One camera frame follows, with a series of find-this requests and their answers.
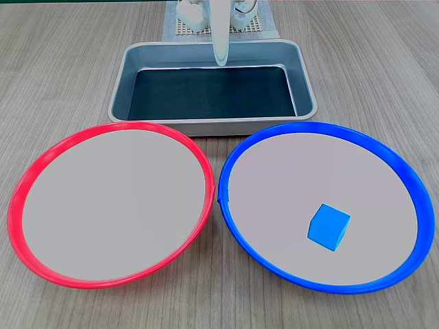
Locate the steel tray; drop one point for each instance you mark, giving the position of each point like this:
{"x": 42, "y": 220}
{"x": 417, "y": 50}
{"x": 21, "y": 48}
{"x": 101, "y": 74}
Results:
{"x": 212, "y": 128}

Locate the pale perforated base plate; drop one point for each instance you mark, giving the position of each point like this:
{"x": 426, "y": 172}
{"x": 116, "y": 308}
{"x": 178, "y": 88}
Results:
{"x": 255, "y": 29}

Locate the blue-rimmed white plate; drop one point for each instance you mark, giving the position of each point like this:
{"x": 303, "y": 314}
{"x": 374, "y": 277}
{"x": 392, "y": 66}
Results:
{"x": 291, "y": 178}

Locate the red-rimmed white plate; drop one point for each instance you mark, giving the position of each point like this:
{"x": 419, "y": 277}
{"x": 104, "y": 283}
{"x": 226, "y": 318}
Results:
{"x": 113, "y": 205}

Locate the pale grey sheet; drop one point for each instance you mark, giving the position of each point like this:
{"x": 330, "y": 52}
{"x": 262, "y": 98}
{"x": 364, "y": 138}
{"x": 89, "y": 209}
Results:
{"x": 168, "y": 31}

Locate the black tray mat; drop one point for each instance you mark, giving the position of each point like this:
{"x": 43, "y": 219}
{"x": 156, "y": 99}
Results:
{"x": 205, "y": 96}

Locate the blue cube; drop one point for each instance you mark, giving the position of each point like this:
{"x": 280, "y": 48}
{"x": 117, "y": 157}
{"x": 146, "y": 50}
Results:
{"x": 327, "y": 228}

